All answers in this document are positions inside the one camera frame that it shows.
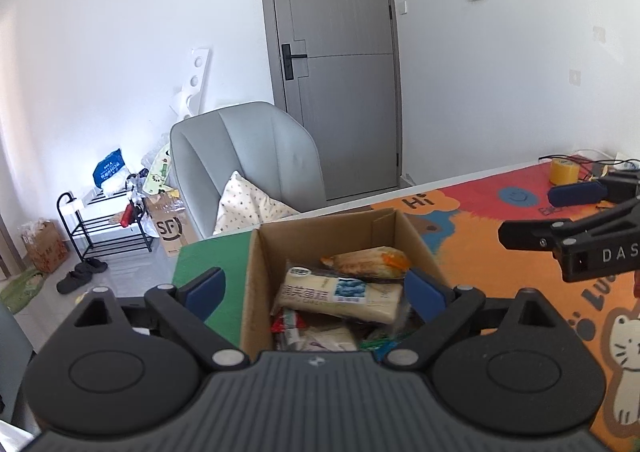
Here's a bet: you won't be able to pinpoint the black shoe rack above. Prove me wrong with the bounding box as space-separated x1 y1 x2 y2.
56 175 153 263

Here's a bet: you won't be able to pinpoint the grey upholstered chair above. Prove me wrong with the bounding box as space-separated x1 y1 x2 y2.
170 101 327 240

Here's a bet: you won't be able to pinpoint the brown cardboard carton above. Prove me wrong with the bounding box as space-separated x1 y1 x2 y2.
19 219 70 274

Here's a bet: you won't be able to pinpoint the printed cardboard carton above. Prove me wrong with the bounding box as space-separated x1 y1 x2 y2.
145 192 198 258

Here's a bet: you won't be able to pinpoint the orange cracker packet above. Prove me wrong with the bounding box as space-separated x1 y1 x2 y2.
321 246 410 280

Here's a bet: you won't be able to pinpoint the grey door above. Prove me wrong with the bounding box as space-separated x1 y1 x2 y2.
256 0 403 203

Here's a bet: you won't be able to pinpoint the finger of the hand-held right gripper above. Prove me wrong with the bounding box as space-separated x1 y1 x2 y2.
497 197 640 253
546 171 640 208

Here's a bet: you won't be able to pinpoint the red snack packet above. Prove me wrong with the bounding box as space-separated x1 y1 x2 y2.
270 309 308 333

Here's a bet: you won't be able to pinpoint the yellow tape roll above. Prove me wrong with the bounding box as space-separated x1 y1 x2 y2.
549 158 581 185

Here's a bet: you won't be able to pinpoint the white dotted pillow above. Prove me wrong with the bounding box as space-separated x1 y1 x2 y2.
212 171 301 236

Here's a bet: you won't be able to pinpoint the blue plastic bag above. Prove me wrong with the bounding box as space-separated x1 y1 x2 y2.
92 148 126 188

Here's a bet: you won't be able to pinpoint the white foam board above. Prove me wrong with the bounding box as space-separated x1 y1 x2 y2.
170 48 212 122

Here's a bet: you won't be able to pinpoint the long white roll packet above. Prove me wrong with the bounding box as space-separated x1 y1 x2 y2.
272 268 405 325

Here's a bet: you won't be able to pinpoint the cardboard box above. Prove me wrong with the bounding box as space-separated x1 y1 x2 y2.
240 209 453 358

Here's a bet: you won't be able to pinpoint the green printed bag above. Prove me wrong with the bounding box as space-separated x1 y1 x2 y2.
142 142 173 195

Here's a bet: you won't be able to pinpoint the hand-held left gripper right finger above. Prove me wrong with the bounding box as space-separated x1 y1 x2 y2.
382 269 563 373

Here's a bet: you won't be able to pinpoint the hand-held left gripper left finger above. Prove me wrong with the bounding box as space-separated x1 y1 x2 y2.
75 267 251 373

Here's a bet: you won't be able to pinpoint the colourful cartoon table mat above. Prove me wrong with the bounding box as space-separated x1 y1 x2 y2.
172 159 640 452

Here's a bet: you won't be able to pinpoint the dark shoe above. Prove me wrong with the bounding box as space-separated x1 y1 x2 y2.
56 272 91 294
75 259 108 278

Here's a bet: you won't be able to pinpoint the black cables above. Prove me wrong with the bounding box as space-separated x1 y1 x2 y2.
537 149 640 178

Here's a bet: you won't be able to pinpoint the green floor mat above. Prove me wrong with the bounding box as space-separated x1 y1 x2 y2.
0 268 46 314

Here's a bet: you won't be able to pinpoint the black door handle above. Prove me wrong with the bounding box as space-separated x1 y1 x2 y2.
281 43 308 80

